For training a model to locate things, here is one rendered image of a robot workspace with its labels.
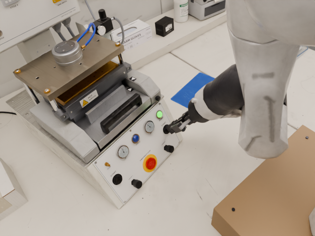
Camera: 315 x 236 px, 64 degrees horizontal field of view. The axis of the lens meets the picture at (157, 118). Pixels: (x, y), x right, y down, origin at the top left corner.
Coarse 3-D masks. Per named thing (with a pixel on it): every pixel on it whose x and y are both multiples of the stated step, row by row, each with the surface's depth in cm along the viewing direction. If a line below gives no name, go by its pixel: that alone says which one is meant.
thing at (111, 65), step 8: (112, 64) 78; (96, 72) 76; (104, 72) 75; (88, 80) 73; (96, 80) 73; (72, 88) 72; (80, 88) 71; (64, 96) 70; (72, 96) 69; (64, 104) 69
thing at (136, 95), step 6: (132, 96) 74; (138, 96) 74; (126, 102) 73; (132, 102) 73; (138, 102) 75; (120, 108) 71; (126, 108) 72; (114, 114) 70; (120, 114) 71; (108, 120) 69; (114, 120) 70; (102, 126) 68; (108, 126) 69; (108, 132) 70
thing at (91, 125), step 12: (108, 96) 75; (120, 96) 79; (144, 96) 80; (96, 108) 73; (108, 108) 77; (132, 108) 76; (144, 108) 79; (84, 120) 75; (96, 120) 74; (120, 120) 74; (132, 120) 77; (96, 132) 71
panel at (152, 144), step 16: (160, 128) 85; (112, 144) 74; (128, 144) 77; (144, 144) 82; (160, 144) 86; (176, 144) 91; (96, 160) 71; (112, 160) 74; (128, 160) 78; (144, 160) 82; (160, 160) 87; (112, 176) 75; (128, 176) 79; (144, 176) 83; (128, 192) 79
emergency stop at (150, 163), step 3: (150, 159) 83; (153, 159) 83; (147, 162) 82; (150, 162) 83; (153, 162) 84; (147, 165) 82; (150, 165) 83; (153, 165) 84; (147, 168) 83; (150, 168) 83; (153, 168) 84
